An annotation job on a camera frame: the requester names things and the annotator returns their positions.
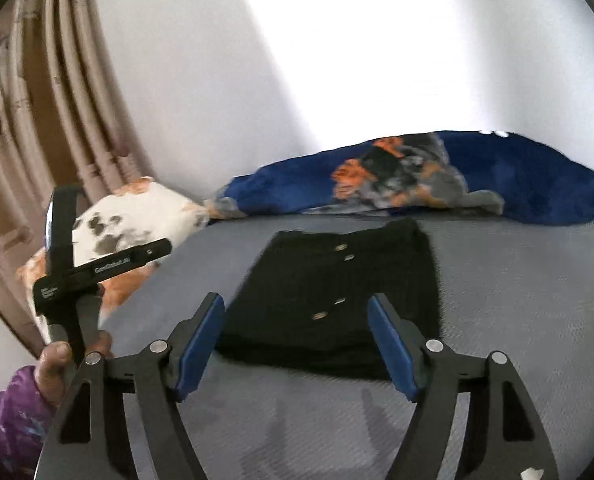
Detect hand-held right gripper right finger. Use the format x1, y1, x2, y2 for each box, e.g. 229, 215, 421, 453
367, 292, 560, 480

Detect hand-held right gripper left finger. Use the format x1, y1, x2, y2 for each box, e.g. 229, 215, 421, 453
36, 291, 226, 480

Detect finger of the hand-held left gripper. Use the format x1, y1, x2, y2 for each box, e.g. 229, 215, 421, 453
128, 239, 174, 269

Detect black pants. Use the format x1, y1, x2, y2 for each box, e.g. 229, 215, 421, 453
216, 217, 442, 382

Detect person's left hand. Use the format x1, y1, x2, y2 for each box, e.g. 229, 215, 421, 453
34, 330, 114, 411

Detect white floral pillow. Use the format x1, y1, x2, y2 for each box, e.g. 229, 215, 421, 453
16, 176, 212, 343

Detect grey mesh mattress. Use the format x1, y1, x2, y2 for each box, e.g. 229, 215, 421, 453
92, 210, 594, 480

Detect beige pleated curtain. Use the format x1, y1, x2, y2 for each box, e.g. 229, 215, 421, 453
0, 0, 152, 356

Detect blue floral blanket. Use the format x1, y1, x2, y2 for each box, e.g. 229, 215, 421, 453
204, 130, 594, 227

